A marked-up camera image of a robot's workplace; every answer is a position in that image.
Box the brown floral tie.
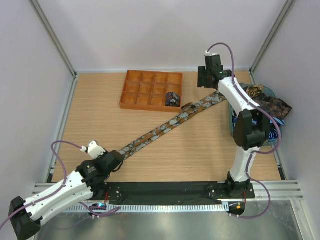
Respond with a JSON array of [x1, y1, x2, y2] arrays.
[[118, 91, 226, 160]]

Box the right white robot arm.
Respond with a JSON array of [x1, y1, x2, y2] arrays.
[[197, 51, 270, 198]]

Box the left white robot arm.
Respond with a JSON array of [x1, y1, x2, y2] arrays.
[[8, 150, 125, 240]]

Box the rolled dark floral tie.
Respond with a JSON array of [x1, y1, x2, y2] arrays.
[[165, 91, 181, 107]]

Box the gold patterned tie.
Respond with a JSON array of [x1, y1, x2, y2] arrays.
[[245, 84, 264, 99]]

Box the orange compartment tray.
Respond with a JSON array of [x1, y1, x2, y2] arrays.
[[119, 70, 183, 113]]

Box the dark brown paisley tie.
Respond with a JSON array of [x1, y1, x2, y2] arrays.
[[253, 97, 292, 120]]

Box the blue striped tie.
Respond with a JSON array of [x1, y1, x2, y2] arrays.
[[229, 107, 286, 146]]

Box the teal plastic basket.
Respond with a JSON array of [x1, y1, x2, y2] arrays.
[[228, 83, 282, 147]]

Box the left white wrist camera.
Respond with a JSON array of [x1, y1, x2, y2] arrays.
[[80, 140, 107, 160]]

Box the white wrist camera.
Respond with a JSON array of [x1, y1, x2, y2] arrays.
[[80, 140, 107, 160], [204, 50, 213, 57]]

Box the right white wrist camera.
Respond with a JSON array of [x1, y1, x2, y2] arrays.
[[204, 50, 213, 57]]

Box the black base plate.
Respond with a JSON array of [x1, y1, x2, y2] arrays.
[[90, 181, 255, 206]]

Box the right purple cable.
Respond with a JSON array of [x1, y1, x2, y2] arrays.
[[207, 42, 282, 221]]

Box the white slotted cable duct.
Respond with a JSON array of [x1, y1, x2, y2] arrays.
[[67, 202, 230, 214]]

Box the aluminium frame rail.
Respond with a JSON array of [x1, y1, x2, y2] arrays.
[[252, 180, 304, 201]]

